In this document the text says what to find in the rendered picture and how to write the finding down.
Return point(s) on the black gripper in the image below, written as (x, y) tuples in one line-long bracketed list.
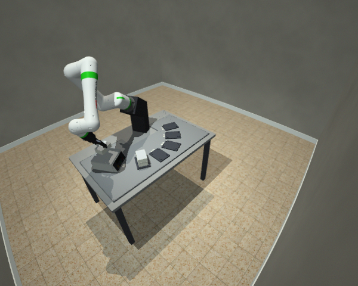
[(97, 142)]

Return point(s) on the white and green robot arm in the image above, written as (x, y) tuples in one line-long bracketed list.
[(84, 74)]

